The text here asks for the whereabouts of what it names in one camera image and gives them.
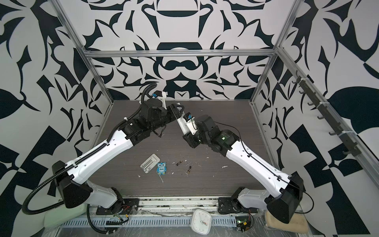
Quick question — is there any white remote control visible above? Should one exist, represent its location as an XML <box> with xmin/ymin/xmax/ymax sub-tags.
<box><xmin>177</xmin><ymin>117</ymin><xmax>190</xmax><ymax>135</ymax></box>

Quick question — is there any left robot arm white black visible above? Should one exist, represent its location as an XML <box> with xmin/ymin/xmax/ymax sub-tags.
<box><xmin>53</xmin><ymin>99</ymin><xmax>184</xmax><ymax>213</ymax></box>

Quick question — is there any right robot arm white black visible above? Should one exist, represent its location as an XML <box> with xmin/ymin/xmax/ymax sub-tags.
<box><xmin>177</xmin><ymin>114</ymin><xmax>305</xmax><ymax>224</ymax></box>

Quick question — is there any white battery cover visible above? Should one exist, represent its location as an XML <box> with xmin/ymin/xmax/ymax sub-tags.
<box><xmin>140</xmin><ymin>154</ymin><xmax>160</xmax><ymax>173</ymax></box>

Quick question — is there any blue owl toy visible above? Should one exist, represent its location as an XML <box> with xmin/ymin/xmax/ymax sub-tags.
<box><xmin>157</xmin><ymin>162</ymin><xmax>167</xmax><ymax>175</ymax></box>

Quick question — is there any white square clock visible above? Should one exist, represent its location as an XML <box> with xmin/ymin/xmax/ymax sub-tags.
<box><xmin>190</xmin><ymin>209</ymin><xmax>212</xmax><ymax>235</ymax></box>

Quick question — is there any small green circuit board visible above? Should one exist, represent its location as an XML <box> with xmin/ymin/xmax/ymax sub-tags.
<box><xmin>235</xmin><ymin>215</ymin><xmax>252</xmax><ymax>232</ymax></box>

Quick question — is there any beige foam pad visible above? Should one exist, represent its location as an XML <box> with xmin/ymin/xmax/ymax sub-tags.
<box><xmin>265</xmin><ymin>211</ymin><xmax>309</xmax><ymax>234</ymax></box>

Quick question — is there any green foam pad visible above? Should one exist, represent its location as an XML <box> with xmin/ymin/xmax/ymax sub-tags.
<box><xmin>43</xmin><ymin>204</ymin><xmax>87</xmax><ymax>229</ymax></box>

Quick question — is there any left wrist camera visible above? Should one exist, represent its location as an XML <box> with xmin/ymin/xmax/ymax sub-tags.
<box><xmin>152</xmin><ymin>91</ymin><xmax>167</xmax><ymax>102</ymax></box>

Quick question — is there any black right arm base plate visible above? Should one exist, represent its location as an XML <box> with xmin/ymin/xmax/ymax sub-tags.
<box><xmin>218</xmin><ymin>197</ymin><xmax>240</xmax><ymax>215</ymax></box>

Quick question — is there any aluminium frame top bar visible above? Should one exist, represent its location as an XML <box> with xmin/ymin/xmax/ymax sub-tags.
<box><xmin>84</xmin><ymin>49</ymin><xmax>274</xmax><ymax>58</ymax></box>

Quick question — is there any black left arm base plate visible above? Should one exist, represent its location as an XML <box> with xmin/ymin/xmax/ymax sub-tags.
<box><xmin>96</xmin><ymin>198</ymin><xmax>140</xmax><ymax>215</ymax></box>

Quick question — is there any white slotted cable duct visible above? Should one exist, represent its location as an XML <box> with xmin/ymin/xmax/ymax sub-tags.
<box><xmin>60</xmin><ymin>216</ymin><xmax>237</xmax><ymax>228</ymax></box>

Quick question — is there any aluminium frame corner post left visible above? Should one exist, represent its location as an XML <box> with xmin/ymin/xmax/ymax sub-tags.
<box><xmin>49</xmin><ymin>1</ymin><xmax>113</xmax><ymax>107</ymax></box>

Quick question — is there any aluminium frame corner post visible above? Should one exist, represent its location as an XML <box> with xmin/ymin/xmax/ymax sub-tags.
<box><xmin>49</xmin><ymin>1</ymin><xmax>113</xmax><ymax>107</ymax></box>
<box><xmin>250</xmin><ymin>0</ymin><xmax>304</xmax><ymax>105</ymax></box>

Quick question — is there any black hook rail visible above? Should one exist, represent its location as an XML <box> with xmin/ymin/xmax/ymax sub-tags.
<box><xmin>293</xmin><ymin>72</ymin><xmax>362</xmax><ymax>157</ymax></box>

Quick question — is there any aluminium frame corner post right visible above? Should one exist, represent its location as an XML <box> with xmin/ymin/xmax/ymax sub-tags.
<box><xmin>250</xmin><ymin>0</ymin><xmax>304</xmax><ymax>105</ymax></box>

